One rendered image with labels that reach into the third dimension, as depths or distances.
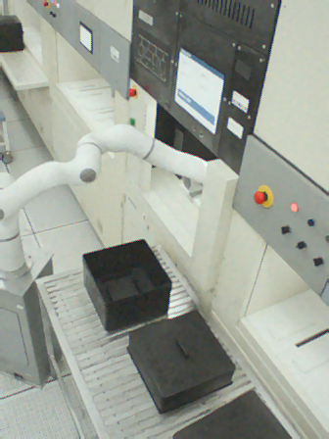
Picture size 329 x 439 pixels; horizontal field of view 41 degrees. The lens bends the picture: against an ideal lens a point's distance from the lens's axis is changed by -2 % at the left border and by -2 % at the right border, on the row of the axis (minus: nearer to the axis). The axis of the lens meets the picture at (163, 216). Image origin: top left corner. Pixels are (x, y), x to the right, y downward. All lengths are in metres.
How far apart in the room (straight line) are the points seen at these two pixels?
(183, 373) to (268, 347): 0.33
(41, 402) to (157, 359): 1.05
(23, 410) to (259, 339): 1.32
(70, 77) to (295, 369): 2.65
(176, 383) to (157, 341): 0.18
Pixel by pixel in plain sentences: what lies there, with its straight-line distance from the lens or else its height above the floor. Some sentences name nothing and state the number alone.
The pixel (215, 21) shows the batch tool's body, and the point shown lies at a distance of 1.49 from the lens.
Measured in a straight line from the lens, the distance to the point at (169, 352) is 1.60.
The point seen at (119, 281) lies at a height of 0.77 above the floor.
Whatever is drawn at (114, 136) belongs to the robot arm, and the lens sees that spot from 1.59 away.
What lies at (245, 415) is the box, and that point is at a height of 1.01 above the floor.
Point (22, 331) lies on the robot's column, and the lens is 2.15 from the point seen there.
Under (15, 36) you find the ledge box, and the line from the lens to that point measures 4.32.
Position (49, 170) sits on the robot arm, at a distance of 1.67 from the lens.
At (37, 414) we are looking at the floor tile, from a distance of 2.46.
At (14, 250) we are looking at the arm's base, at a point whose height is 0.89.
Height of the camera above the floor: 2.18
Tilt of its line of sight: 39 degrees down
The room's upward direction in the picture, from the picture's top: 6 degrees clockwise
